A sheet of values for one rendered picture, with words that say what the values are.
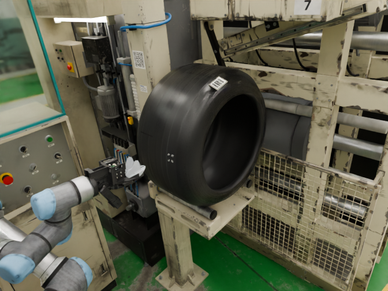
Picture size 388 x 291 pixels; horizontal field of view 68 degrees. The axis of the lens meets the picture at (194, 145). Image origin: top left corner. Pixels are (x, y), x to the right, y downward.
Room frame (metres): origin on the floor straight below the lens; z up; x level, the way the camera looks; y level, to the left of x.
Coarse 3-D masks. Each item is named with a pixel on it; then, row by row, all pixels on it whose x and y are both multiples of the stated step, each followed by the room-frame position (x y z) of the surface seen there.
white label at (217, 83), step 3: (219, 78) 1.03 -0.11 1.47; (213, 81) 1.01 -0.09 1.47; (216, 81) 1.01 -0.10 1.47; (219, 81) 1.01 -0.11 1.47; (222, 81) 1.01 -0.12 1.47; (225, 81) 1.01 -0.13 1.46; (210, 84) 1.00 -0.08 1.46; (213, 84) 1.00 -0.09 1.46; (216, 84) 1.00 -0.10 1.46; (219, 84) 1.00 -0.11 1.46; (222, 84) 1.00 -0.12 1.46; (213, 87) 0.99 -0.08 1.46; (216, 87) 0.98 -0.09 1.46; (219, 87) 0.98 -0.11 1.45
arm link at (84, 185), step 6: (72, 180) 0.70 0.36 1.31; (78, 180) 0.70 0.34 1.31; (84, 180) 0.70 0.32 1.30; (78, 186) 0.68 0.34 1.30; (84, 186) 0.68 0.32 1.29; (90, 186) 0.69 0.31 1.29; (84, 192) 0.67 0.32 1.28; (90, 192) 0.68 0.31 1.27; (84, 198) 0.67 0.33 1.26; (90, 198) 0.68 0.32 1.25
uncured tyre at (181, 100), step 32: (192, 64) 1.21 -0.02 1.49; (160, 96) 1.04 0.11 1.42; (192, 96) 0.96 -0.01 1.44; (224, 96) 1.00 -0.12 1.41; (256, 96) 1.15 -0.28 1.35; (160, 128) 0.95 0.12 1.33; (192, 128) 0.90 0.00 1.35; (224, 128) 1.40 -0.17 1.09; (256, 128) 1.20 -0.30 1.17; (160, 160) 0.91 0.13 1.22; (192, 160) 0.87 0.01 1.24; (224, 160) 1.29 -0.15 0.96; (256, 160) 1.17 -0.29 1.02; (192, 192) 0.88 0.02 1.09; (224, 192) 0.98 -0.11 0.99
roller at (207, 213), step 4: (160, 188) 1.16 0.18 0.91; (164, 192) 1.14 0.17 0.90; (168, 192) 1.12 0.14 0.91; (172, 196) 1.10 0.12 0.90; (180, 200) 1.06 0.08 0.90; (184, 204) 1.05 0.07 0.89; (188, 204) 1.03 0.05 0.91; (192, 208) 1.01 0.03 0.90; (196, 208) 0.99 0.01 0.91; (200, 208) 0.98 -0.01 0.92; (204, 208) 0.97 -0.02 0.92; (208, 208) 0.97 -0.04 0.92; (200, 212) 0.97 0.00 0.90; (204, 212) 0.96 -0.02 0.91; (208, 212) 0.95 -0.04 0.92; (212, 212) 0.95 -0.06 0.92; (216, 212) 0.96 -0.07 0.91; (204, 216) 0.96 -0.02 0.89; (208, 216) 0.94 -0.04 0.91; (212, 216) 0.94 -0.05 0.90; (216, 216) 0.96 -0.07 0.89
